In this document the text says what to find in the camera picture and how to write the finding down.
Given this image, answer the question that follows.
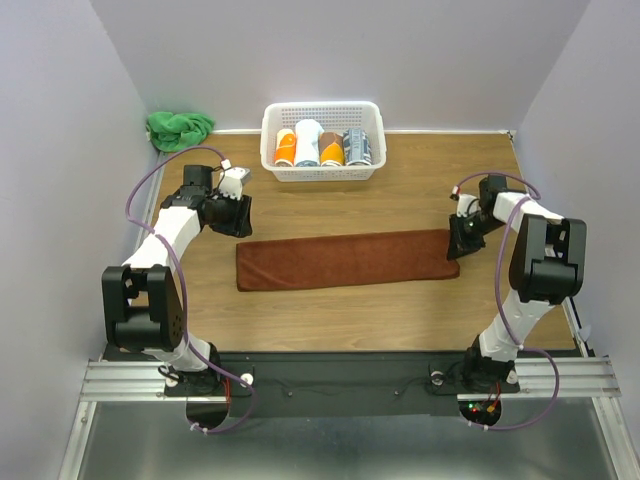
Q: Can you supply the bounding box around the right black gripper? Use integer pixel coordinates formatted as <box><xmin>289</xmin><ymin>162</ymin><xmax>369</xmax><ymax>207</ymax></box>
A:
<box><xmin>444</xmin><ymin>211</ymin><xmax>504</xmax><ymax>259</ymax></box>

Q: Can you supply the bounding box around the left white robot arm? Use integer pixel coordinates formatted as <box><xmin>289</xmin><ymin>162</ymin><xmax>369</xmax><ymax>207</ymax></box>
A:
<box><xmin>101</xmin><ymin>161</ymin><xmax>252</xmax><ymax>394</ymax></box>

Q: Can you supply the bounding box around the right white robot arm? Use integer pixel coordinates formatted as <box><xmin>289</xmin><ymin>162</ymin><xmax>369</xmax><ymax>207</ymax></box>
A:
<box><xmin>447</xmin><ymin>172</ymin><xmax>587</xmax><ymax>390</ymax></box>

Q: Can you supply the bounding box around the orange white rolled towel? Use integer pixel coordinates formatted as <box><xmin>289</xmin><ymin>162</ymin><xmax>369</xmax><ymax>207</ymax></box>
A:
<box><xmin>274</xmin><ymin>128</ymin><xmax>297</xmax><ymax>167</ymax></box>

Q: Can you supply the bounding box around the green towel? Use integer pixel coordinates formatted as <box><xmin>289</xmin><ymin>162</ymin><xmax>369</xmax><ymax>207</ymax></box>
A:
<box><xmin>146</xmin><ymin>111</ymin><xmax>215</xmax><ymax>153</ymax></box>

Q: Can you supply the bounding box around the white plastic basket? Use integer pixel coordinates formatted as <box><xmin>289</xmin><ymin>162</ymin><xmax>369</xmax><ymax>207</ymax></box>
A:
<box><xmin>260</xmin><ymin>101</ymin><xmax>387</xmax><ymax>182</ymax></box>

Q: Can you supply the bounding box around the white blue rolled towel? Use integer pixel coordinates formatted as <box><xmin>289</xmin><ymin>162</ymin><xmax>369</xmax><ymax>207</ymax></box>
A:
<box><xmin>294</xmin><ymin>119</ymin><xmax>324</xmax><ymax>167</ymax></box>

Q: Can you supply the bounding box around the brown orange rolled towel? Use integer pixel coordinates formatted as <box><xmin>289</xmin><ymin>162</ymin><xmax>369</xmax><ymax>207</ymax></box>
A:
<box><xmin>318</xmin><ymin>132</ymin><xmax>345</xmax><ymax>167</ymax></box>

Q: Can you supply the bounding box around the grey patterned rolled towel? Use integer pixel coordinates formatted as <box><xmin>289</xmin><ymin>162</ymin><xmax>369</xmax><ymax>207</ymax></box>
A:
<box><xmin>343</xmin><ymin>128</ymin><xmax>373</xmax><ymax>166</ymax></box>

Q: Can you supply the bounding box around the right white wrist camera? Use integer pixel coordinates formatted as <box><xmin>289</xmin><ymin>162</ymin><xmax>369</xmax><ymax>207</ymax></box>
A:
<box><xmin>450</xmin><ymin>186</ymin><xmax>480</xmax><ymax>218</ymax></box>

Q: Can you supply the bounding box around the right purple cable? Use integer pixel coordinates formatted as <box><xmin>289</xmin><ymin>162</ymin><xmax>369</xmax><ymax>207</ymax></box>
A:
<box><xmin>452</xmin><ymin>172</ymin><xmax>561</xmax><ymax>432</ymax></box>

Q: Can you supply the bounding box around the purple cable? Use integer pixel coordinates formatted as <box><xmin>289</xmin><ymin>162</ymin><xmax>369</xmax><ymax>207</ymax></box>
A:
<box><xmin>452</xmin><ymin>172</ymin><xmax>561</xmax><ymax>432</ymax></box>
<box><xmin>124</xmin><ymin>146</ymin><xmax>256</xmax><ymax>435</ymax></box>

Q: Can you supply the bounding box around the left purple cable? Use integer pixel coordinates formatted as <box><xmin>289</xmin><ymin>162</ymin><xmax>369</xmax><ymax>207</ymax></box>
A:
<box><xmin>124</xmin><ymin>146</ymin><xmax>256</xmax><ymax>435</ymax></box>

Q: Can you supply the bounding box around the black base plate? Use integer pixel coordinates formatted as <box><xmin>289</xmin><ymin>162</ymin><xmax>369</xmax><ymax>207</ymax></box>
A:
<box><xmin>102</xmin><ymin>350</ymin><xmax>521</xmax><ymax>420</ymax></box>

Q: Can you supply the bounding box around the aluminium frame rail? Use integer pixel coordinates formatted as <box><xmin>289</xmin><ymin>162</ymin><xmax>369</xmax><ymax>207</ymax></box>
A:
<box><xmin>58</xmin><ymin>149</ymin><xmax>189</xmax><ymax>480</ymax></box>

